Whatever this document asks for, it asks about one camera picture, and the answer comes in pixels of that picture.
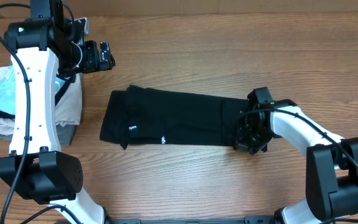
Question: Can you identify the beige folded shirt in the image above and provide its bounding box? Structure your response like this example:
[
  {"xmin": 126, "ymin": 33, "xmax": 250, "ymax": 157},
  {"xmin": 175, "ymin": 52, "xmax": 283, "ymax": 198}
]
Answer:
[{"xmin": 0, "ymin": 73, "xmax": 83, "ymax": 136}]

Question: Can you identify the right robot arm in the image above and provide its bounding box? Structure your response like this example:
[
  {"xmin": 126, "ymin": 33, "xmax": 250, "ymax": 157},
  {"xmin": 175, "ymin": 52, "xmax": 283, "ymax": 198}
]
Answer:
[{"xmin": 234, "ymin": 87, "xmax": 358, "ymax": 223}]

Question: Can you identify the black t-shirt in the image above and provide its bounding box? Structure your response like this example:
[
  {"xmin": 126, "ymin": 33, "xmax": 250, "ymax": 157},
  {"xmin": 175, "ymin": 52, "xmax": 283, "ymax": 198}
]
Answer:
[{"xmin": 99, "ymin": 85, "xmax": 249, "ymax": 149}]

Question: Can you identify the grey folded shirt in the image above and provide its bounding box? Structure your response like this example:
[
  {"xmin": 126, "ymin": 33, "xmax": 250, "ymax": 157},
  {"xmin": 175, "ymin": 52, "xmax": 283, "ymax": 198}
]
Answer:
[{"xmin": 0, "ymin": 124, "xmax": 77, "ymax": 146}]

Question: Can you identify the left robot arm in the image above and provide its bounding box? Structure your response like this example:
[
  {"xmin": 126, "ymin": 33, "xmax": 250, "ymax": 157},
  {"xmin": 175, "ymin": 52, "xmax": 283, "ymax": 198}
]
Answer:
[{"xmin": 0, "ymin": 0, "xmax": 115, "ymax": 223}]

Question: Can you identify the light blue folded shirt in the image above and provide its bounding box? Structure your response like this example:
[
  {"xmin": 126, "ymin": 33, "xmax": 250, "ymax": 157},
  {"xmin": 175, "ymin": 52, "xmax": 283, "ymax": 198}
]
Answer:
[{"xmin": 0, "ymin": 65, "xmax": 16, "ymax": 117}]

